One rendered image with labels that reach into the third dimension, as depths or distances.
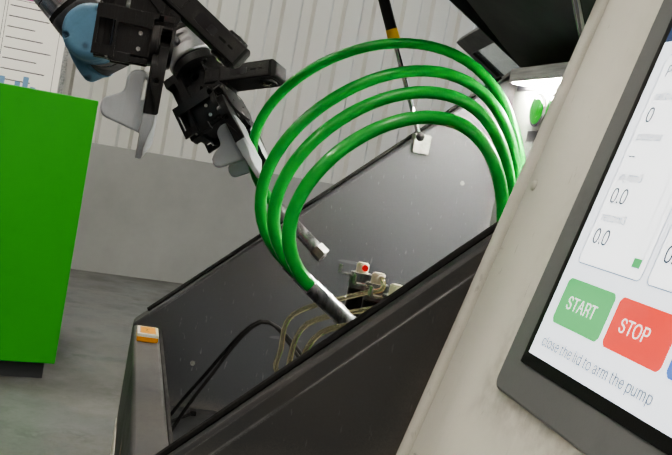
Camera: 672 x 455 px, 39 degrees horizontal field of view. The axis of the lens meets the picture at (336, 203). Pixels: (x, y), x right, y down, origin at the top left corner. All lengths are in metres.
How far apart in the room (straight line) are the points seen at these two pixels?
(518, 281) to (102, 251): 6.99
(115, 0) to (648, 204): 0.60
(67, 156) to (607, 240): 3.86
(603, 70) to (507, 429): 0.30
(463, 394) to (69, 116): 3.73
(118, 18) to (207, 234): 6.78
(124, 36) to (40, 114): 3.39
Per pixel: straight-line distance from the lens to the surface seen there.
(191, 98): 1.34
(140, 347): 1.35
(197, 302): 1.49
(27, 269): 4.46
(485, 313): 0.81
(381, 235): 1.52
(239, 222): 7.79
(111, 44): 1.02
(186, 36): 1.38
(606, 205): 0.69
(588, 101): 0.81
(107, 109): 1.01
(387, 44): 1.27
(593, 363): 0.63
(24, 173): 4.40
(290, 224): 0.92
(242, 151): 1.28
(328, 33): 7.96
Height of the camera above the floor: 1.26
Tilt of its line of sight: 3 degrees down
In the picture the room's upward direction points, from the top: 10 degrees clockwise
